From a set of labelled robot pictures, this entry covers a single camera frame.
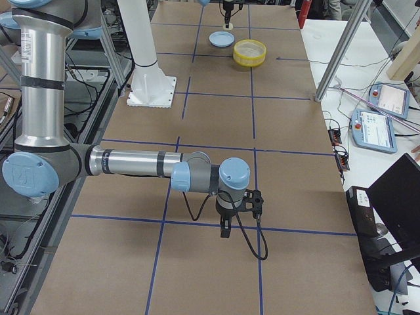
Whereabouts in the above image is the wooden beam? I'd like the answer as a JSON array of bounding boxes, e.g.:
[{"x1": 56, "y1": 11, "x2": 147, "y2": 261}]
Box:
[{"x1": 387, "y1": 21, "x2": 419, "y2": 81}]

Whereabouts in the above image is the white camera stand base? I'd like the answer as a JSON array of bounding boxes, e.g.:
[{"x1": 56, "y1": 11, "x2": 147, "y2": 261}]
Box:
[{"x1": 117, "y1": 0, "x2": 177, "y2": 108}]

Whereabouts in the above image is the far teach pendant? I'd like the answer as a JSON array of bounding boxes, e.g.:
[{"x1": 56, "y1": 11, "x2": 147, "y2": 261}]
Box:
[{"x1": 369, "y1": 82, "x2": 410, "y2": 119}]

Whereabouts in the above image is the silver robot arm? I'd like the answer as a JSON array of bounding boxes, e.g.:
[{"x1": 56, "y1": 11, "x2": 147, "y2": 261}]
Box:
[
  {"x1": 198, "y1": 0, "x2": 234, "y2": 28},
  {"x1": 2, "y1": 1, "x2": 252, "y2": 238}
]

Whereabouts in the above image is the right black usb hub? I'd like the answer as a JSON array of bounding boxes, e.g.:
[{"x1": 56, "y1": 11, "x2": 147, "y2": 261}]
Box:
[{"x1": 335, "y1": 152, "x2": 350, "y2": 172}]

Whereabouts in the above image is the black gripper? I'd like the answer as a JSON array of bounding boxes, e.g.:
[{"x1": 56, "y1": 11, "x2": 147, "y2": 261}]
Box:
[
  {"x1": 216, "y1": 202, "x2": 243, "y2": 238},
  {"x1": 222, "y1": 0, "x2": 234, "y2": 25}
]

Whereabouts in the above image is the near teach pendant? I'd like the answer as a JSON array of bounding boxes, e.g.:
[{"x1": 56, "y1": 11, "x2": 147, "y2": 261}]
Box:
[{"x1": 350, "y1": 108, "x2": 398, "y2": 154}]

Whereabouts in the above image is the light blue plate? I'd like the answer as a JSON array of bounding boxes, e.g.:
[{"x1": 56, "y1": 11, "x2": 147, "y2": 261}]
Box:
[{"x1": 209, "y1": 31, "x2": 235, "y2": 48}]

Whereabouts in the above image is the pink metal rod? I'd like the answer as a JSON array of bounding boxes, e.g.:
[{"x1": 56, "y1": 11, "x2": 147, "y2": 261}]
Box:
[{"x1": 337, "y1": 85, "x2": 420, "y2": 135}]

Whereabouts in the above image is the white steamed bun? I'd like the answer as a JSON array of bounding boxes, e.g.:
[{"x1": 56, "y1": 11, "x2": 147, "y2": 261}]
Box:
[{"x1": 223, "y1": 23, "x2": 233, "y2": 30}]

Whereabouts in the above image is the teach pendant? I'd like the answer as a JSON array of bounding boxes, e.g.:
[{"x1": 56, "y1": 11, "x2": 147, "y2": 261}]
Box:
[
  {"x1": 369, "y1": 82, "x2": 410, "y2": 119},
  {"x1": 350, "y1": 108, "x2": 398, "y2": 154}
]

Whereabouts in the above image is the left black usb hub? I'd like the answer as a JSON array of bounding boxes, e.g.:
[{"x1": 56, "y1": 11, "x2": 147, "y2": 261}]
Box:
[{"x1": 328, "y1": 128, "x2": 342, "y2": 146}]

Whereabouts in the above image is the black usb hub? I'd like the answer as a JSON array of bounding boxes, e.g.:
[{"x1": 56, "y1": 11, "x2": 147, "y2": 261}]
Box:
[
  {"x1": 328, "y1": 128, "x2": 342, "y2": 146},
  {"x1": 335, "y1": 152, "x2": 350, "y2": 172}
]

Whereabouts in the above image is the black camera cable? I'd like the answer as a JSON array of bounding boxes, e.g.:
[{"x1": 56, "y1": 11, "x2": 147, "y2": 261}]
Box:
[{"x1": 181, "y1": 190, "x2": 269, "y2": 262}]

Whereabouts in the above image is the yellow round steamer basket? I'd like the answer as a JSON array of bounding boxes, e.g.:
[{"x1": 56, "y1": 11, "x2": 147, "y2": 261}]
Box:
[{"x1": 233, "y1": 39, "x2": 267, "y2": 68}]

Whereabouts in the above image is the aluminium frame post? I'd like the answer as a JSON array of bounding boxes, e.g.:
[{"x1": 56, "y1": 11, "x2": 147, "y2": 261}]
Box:
[{"x1": 314, "y1": 0, "x2": 371, "y2": 102}]

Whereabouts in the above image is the red cylinder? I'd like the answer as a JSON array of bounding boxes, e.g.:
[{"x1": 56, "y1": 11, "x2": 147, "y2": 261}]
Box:
[{"x1": 298, "y1": 0, "x2": 312, "y2": 29}]

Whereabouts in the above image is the black laptop on stand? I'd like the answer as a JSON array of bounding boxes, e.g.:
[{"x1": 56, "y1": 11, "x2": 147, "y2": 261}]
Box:
[{"x1": 346, "y1": 154, "x2": 419, "y2": 295}]

